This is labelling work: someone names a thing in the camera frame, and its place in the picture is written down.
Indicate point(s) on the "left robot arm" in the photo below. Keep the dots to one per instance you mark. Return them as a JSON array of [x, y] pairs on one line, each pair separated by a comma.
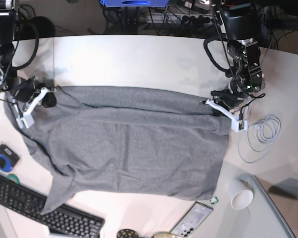
[[237, 26]]

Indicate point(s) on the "smartphone clear case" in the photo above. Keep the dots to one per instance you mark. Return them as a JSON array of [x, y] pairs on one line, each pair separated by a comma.
[[195, 216]]

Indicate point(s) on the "black keyboard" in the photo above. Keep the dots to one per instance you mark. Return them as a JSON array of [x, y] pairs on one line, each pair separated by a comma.
[[65, 219]]

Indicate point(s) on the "small green white chip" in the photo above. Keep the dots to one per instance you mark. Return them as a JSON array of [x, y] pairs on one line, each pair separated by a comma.
[[214, 200]]

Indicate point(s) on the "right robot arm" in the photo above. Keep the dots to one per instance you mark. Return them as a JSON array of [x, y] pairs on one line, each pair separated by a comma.
[[14, 27]]

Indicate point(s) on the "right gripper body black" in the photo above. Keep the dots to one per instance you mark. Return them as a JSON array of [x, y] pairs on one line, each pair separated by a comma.
[[25, 90]]

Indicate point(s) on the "blue box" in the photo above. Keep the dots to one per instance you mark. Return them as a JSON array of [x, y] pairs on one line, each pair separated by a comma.
[[134, 3]]

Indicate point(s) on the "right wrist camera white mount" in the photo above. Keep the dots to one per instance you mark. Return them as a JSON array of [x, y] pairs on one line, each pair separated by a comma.
[[24, 118]]

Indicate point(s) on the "blue black tape measure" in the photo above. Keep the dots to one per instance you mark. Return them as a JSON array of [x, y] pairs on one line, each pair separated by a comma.
[[8, 158]]

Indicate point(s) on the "gold round tin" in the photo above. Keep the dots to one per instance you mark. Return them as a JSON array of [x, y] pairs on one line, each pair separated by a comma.
[[163, 235]]

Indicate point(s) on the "green tape roll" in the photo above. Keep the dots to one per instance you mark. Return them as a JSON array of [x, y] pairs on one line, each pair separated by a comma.
[[13, 178]]

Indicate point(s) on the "black gold dotted lid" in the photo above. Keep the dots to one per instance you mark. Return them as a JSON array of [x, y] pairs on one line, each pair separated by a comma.
[[127, 233]]

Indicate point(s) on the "white paper cup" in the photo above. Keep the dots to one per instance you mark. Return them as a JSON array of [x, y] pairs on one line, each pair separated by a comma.
[[240, 195]]

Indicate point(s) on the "grey t-shirt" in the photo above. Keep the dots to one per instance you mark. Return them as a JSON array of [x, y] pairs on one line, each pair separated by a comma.
[[127, 140]]

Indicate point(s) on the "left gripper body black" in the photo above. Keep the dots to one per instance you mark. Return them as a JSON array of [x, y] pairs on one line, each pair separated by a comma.
[[228, 100]]

